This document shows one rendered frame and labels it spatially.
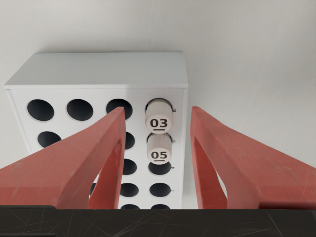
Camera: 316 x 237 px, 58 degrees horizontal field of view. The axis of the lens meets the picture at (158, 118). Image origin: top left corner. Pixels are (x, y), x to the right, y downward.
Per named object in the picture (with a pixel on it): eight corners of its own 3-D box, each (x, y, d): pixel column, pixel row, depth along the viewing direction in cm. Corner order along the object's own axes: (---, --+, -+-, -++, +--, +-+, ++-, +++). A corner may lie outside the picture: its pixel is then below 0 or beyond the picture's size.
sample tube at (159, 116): (169, 86, 17) (172, 135, 13) (149, 86, 17) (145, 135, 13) (170, 67, 16) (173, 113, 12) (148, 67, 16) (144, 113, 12)
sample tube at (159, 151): (169, 113, 18) (172, 165, 14) (150, 113, 18) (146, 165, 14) (169, 96, 17) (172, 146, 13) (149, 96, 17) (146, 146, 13)
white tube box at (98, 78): (177, 198, 23) (180, 241, 20) (74, 198, 23) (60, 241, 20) (183, 51, 16) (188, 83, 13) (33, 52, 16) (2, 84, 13)
